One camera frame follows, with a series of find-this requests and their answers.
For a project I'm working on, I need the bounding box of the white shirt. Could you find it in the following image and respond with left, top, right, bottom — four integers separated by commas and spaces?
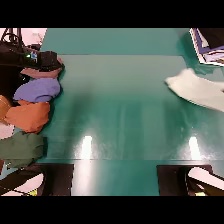
164, 67, 224, 113

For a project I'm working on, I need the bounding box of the purple garment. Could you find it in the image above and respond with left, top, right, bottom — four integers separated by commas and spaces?
13, 77, 62, 104

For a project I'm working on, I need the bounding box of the orange garment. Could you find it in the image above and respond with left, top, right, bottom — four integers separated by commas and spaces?
3, 99, 52, 135

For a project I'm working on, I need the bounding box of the pink-brown garment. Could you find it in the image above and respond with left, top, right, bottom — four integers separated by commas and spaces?
19, 57, 65, 80

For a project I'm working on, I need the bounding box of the dark green garment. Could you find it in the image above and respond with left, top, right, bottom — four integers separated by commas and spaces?
0, 131, 46, 170

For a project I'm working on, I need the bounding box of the pale pink garment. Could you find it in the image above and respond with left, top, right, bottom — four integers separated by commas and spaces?
0, 122, 16, 140

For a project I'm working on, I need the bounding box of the tan garment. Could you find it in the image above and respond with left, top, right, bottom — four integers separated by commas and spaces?
0, 94, 12, 122

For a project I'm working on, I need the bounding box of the black cable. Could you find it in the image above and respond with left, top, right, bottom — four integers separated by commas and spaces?
0, 28, 24, 48

